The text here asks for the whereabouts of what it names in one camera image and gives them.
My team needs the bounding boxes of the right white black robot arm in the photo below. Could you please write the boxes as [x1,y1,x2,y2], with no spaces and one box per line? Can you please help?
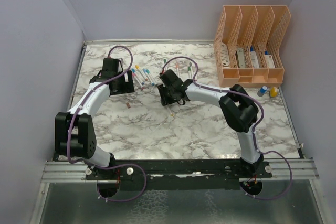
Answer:
[158,70,264,177]

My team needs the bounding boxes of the white red box in organizer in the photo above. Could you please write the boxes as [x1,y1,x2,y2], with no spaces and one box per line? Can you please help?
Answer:
[264,50,275,68]

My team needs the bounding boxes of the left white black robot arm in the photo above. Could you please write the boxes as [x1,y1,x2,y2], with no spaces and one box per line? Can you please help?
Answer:
[55,58,134,179]

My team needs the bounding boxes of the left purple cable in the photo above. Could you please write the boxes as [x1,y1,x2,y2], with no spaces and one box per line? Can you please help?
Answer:
[67,46,147,203]

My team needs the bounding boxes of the white booklet in organizer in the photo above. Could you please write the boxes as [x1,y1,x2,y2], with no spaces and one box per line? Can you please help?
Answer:
[219,43,230,68]

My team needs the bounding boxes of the blue small bottle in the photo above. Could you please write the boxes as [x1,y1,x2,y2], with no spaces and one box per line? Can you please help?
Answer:
[257,86,268,97]

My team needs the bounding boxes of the yellow cap marker pen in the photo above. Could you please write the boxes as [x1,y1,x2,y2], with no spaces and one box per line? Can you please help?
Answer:
[135,65,145,78]

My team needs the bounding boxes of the blue cap marker pen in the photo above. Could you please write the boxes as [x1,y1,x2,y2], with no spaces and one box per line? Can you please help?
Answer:
[146,69,157,86]

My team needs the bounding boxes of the grey cap marker pen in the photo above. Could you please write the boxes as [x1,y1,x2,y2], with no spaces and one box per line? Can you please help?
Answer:
[188,62,193,79]

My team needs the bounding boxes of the red end marker pen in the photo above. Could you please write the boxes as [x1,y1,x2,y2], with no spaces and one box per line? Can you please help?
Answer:
[131,68,144,90]

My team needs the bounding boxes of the yellow small bottle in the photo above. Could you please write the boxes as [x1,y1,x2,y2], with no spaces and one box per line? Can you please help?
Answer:
[269,87,279,98]

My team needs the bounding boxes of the aluminium frame rail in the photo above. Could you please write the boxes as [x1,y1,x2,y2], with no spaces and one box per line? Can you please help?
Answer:
[42,158,319,183]

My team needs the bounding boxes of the white blue box in organizer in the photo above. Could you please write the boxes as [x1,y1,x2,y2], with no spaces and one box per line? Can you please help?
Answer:
[249,45,260,68]

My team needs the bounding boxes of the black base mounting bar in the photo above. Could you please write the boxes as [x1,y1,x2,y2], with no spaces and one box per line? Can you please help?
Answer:
[86,159,271,180]

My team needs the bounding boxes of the orange plastic file organizer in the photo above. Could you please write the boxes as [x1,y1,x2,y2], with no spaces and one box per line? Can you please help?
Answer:
[214,5,291,88]

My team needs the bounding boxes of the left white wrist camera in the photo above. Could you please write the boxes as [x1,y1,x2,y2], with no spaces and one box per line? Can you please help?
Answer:
[117,58,124,72]

